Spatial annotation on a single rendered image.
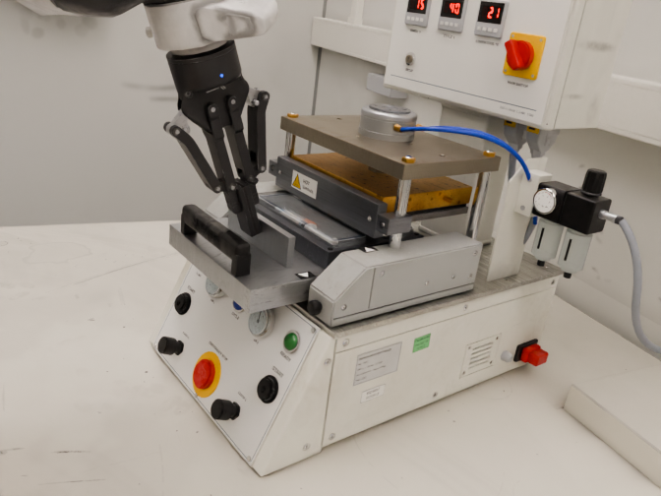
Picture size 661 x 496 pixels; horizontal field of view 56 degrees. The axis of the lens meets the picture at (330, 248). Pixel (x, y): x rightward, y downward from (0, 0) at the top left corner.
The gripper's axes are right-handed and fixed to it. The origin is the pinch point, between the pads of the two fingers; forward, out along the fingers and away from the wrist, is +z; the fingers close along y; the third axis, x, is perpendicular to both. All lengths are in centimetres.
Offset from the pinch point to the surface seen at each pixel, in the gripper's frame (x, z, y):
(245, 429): 11.6, 21.4, 12.3
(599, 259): 6, 43, -68
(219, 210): -13.3, 6.1, -1.4
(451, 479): 28.2, 31.1, -5.5
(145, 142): -148, 43, -29
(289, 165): -8.4, 1.8, -11.8
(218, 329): -1.9, 16.5, 7.7
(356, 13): -108, 14, -99
